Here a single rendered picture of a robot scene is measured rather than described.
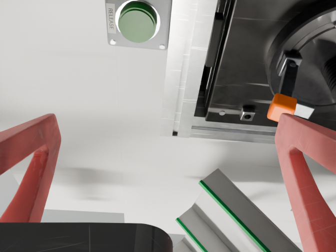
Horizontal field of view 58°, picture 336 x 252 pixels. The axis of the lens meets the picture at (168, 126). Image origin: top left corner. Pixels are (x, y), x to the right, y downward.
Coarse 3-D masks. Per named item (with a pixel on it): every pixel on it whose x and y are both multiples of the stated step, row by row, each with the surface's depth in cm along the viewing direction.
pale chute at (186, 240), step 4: (184, 236) 65; (188, 236) 64; (180, 240) 67; (184, 240) 66; (188, 240) 65; (192, 240) 64; (176, 244) 66; (180, 244) 66; (184, 244) 66; (188, 244) 65; (192, 244) 64; (176, 248) 65; (180, 248) 65; (184, 248) 65; (188, 248) 66; (192, 248) 65; (196, 248) 64
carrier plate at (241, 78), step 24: (240, 0) 29; (264, 0) 29; (288, 0) 29; (312, 0) 29; (240, 24) 31; (264, 24) 31; (240, 48) 33; (264, 48) 33; (216, 72) 36; (240, 72) 36; (264, 72) 36; (216, 96) 39; (240, 96) 38; (264, 96) 38; (216, 120) 42; (240, 120) 42; (264, 120) 41; (312, 120) 41
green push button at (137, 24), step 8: (128, 8) 30; (136, 8) 30; (144, 8) 31; (120, 16) 31; (128, 16) 31; (136, 16) 31; (144, 16) 31; (152, 16) 31; (120, 24) 32; (128, 24) 32; (136, 24) 32; (144, 24) 31; (152, 24) 31; (120, 32) 32; (128, 32) 32; (136, 32) 32; (144, 32) 32; (152, 32) 32; (136, 40) 33; (144, 40) 33
